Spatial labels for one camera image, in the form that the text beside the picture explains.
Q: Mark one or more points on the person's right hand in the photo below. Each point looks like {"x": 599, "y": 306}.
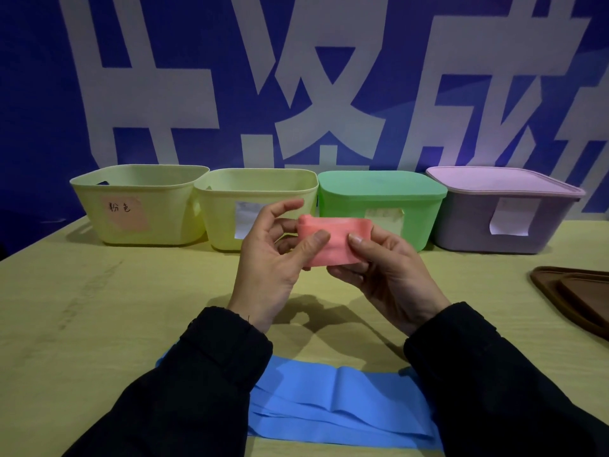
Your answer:
{"x": 395, "y": 280}

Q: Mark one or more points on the person's left hand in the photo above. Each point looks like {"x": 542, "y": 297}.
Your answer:
{"x": 264, "y": 276}

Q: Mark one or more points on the person's left middle finger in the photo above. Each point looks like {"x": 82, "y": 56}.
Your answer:
{"x": 285, "y": 227}

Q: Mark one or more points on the person's right thumb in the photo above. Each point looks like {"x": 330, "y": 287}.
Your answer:
{"x": 362, "y": 249}

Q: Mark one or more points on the person's left thumb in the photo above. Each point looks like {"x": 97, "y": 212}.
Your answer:
{"x": 311, "y": 246}

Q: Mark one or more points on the pink elastic band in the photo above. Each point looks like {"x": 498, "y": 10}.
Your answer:
{"x": 335, "y": 240}

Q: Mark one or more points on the person's left forearm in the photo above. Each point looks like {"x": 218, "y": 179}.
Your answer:
{"x": 190, "y": 390}

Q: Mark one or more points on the person's right forearm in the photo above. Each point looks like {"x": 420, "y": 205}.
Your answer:
{"x": 504, "y": 390}

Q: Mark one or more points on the white paper label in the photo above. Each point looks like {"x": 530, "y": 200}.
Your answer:
{"x": 515, "y": 216}
{"x": 245, "y": 218}
{"x": 388, "y": 218}

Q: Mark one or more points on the yellow bin with white label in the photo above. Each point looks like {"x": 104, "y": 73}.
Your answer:
{"x": 238, "y": 204}

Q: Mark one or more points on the green lidded bin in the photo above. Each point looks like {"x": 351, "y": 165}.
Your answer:
{"x": 404, "y": 204}

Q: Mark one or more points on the green bin lid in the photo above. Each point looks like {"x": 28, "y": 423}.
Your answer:
{"x": 380, "y": 184}

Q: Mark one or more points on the yellow bin with pink label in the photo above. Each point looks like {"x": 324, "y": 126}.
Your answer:
{"x": 142, "y": 204}

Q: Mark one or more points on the purple lidded bin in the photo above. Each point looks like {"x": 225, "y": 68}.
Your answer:
{"x": 504, "y": 214}

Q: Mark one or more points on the blue elastic band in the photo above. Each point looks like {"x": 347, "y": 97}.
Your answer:
{"x": 347, "y": 404}

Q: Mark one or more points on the purple bin lid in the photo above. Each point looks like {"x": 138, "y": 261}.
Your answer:
{"x": 504, "y": 180}

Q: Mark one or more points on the pink paper label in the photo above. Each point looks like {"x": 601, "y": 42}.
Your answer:
{"x": 124, "y": 213}

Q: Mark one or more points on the brown bin lid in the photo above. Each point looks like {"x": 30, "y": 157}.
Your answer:
{"x": 578, "y": 295}

